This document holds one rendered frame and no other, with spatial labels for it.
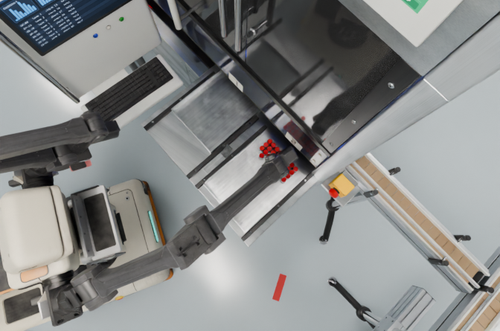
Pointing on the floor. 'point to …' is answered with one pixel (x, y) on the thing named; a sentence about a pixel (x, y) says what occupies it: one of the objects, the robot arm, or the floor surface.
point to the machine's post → (423, 97)
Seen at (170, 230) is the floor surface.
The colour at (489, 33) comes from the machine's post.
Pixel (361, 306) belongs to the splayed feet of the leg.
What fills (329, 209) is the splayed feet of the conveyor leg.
